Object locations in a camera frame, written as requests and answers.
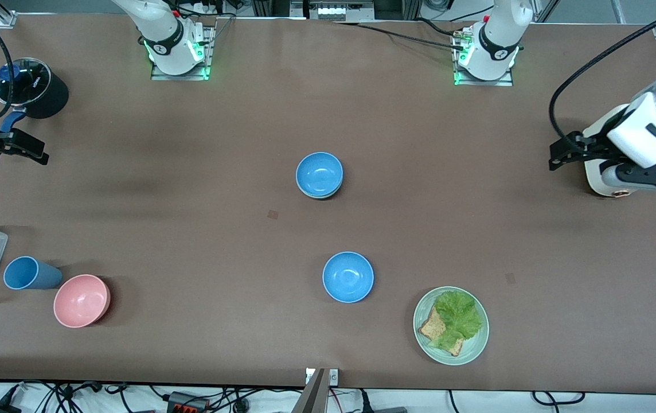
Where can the grey mounting bar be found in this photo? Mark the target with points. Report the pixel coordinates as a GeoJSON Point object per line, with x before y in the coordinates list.
{"type": "Point", "coordinates": [311, 398]}

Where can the green plate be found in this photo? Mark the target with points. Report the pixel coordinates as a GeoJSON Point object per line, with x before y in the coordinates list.
{"type": "Point", "coordinates": [474, 344]}

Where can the blue bowl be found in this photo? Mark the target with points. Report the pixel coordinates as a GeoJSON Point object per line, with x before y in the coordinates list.
{"type": "Point", "coordinates": [348, 277]}
{"type": "Point", "coordinates": [319, 174]}

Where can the green lettuce leaf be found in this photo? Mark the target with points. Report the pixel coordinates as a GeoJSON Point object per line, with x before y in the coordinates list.
{"type": "Point", "coordinates": [460, 315]}

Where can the brown bread slice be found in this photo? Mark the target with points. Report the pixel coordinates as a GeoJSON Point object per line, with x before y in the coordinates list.
{"type": "Point", "coordinates": [432, 328]}

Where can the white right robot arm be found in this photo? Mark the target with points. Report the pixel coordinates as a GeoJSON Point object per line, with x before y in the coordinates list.
{"type": "Point", "coordinates": [161, 23]}

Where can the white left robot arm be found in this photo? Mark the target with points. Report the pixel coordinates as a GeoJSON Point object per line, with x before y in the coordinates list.
{"type": "Point", "coordinates": [497, 34]}

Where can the pink bowl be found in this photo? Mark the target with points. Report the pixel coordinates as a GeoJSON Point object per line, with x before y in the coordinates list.
{"type": "Point", "coordinates": [81, 301]}

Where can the white metal bracket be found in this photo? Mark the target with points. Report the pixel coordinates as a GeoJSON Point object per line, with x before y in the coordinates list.
{"type": "Point", "coordinates": [334, 377]}

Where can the blue cup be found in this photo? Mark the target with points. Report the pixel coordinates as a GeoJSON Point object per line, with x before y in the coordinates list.
{"type": "Point", "coordinates": [30, 274]}

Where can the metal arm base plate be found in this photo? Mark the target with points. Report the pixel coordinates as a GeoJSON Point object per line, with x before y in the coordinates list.
{"type": "Point", "coordinates": [506, 82]}
{"type": "Point", "coordinates": [159, 76]}

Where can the green bowl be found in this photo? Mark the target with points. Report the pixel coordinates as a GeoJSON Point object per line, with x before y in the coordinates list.
{"type": "Point", "coordinates": [321, 197]}

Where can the white toaster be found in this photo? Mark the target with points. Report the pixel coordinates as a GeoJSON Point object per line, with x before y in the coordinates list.
{"type": "Point", "coordinates": [606, 123]}

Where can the white power strip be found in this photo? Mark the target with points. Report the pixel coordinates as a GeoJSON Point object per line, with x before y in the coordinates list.
{"type": "Point", "coordinates": [334, 10]}

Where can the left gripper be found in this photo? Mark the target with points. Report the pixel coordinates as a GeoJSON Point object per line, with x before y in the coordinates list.
{"type": "Point", "coordinates": [598, 144]}

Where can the black orange power adapter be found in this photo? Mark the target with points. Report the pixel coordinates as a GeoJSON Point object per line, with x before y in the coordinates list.
{"type": "Point", "coordinates": [187, 402]}

